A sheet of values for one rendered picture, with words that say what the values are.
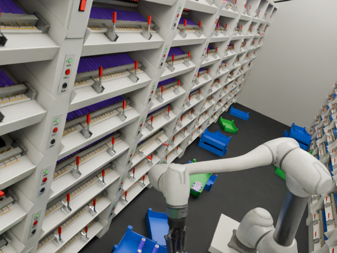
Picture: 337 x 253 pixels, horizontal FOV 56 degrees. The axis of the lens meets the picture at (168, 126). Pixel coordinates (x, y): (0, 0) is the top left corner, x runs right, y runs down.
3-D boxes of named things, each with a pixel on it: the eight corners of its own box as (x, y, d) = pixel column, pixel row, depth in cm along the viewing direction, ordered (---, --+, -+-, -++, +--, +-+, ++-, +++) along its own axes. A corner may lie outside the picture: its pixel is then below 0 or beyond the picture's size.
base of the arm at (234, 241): (260, 240, 206) (264, 234, 203) (255, 262, 186) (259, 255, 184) (234, 226, 210) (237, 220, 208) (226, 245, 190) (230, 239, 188)
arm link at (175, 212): (192, 202, 131) (192, 216, 132) (175, 197, 137) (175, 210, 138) (178, 208, 124) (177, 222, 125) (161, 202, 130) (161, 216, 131)
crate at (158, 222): (179, 253, 206) (184, 244, 203) (150, 250, 200) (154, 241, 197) (171, 220, 232) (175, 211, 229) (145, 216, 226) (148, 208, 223)
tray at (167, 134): (165, 142, 240) (172, 133, 236) (124, 173, 186) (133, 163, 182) (146, 123, 242) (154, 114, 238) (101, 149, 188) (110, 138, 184)
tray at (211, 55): (217, 61, 279) (228, 49, 273) (196, 69, 226) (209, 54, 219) (201, 46, 281) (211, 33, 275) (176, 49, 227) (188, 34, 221)
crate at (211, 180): (214, 181, 301) (217, 175, 297) (208, 191, 283) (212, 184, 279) (186, 167, 308) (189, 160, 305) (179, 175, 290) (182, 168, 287)
